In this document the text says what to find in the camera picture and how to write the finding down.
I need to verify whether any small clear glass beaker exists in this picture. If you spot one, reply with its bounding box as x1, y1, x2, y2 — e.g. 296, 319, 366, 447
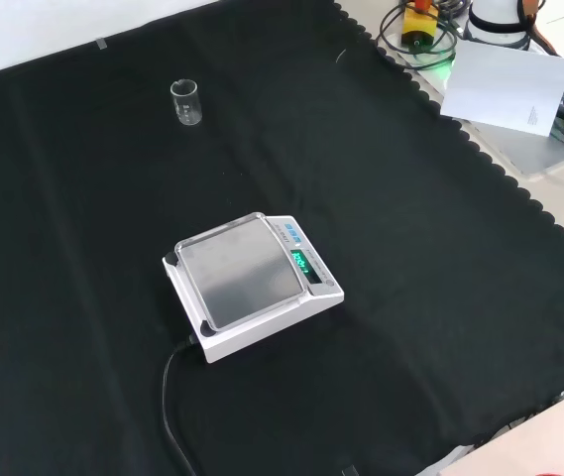
169, 78, 203, 128

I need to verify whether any white electronic balance steel pan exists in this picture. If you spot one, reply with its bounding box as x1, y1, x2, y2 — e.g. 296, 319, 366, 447
162, 211, 346, 365

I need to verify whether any black scalloped bench cloth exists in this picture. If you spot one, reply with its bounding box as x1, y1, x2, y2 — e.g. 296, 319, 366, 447
0, 0, 564, 476

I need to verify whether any yellow stop button box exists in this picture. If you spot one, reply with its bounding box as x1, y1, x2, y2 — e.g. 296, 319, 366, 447
400, 0, 438, 49

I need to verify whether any white paper sheet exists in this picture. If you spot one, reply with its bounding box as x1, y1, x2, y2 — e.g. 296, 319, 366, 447
439, 39, 564, 137

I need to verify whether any black balance power cable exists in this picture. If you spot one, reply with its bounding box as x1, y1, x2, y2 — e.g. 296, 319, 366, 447
161, 333, 199, 476

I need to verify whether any black looped cable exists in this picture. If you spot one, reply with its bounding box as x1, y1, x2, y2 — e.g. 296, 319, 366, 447
377, 0, 462, 69

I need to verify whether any grey metal base plate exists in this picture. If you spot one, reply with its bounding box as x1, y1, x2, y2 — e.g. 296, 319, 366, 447
378, 29, 564, 177

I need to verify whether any orange cable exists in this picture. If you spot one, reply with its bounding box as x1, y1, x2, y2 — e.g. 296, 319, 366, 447
515, 0, 558, 57

